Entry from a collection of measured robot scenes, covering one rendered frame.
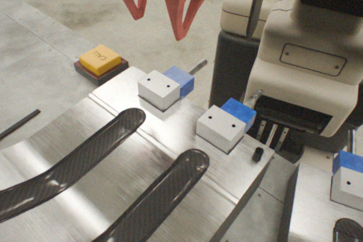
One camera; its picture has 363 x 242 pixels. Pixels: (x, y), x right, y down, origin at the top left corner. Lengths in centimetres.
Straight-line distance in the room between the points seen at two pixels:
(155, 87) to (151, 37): 179
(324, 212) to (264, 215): 8
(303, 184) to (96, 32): 205
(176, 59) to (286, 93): 139
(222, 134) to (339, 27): 37
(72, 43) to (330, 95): 58
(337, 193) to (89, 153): 31
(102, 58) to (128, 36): 162
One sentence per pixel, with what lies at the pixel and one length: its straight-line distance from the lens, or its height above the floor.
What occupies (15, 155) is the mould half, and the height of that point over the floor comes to 89.
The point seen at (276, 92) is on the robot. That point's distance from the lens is 65.
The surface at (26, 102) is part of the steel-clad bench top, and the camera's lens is 61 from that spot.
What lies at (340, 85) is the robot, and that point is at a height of 80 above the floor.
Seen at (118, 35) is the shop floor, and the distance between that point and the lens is 224.
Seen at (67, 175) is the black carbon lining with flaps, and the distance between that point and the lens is 38.
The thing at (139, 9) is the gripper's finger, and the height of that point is 101.
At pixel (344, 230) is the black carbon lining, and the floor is 85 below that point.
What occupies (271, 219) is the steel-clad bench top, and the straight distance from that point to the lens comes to 44.
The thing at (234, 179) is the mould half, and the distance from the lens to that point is 35.
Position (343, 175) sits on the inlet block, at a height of 88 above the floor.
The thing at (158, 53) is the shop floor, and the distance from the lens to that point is 203.
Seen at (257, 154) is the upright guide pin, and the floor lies 90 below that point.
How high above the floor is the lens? 119
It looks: 46 degrees down
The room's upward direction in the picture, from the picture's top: 2 degrees clockwise
